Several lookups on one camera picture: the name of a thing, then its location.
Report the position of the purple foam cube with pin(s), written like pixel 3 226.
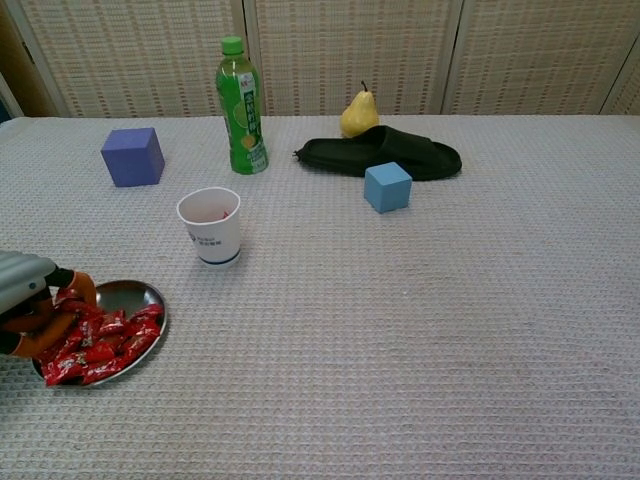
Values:
pixel 132 160

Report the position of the red candy packets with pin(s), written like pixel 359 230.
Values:
pixel 100 340

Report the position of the green plastic drink bottle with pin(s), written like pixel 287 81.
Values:
pixel 242 125

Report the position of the round silver metal plate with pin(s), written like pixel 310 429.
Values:
pixel 125 295

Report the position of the yellow pear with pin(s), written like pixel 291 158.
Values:
pixel 359 117

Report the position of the white woven tablecloth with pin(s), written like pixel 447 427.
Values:
pixel 400 325

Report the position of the brown wooden board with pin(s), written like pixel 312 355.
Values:
pixel 20 65

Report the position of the white paper cup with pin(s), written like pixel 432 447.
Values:
pixel 215 245

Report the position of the black slipper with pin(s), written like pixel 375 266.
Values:
pixel 400 150

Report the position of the beige woven screen panel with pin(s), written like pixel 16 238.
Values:
pixel 627 95
pixel 540 55
pixel 320 50
pixel 140 55

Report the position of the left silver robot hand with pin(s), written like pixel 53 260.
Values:
pixel 25 285

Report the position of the red candy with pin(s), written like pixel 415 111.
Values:
pixel 221 215

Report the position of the light blue foam cube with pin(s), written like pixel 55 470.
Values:
pixel 387 192

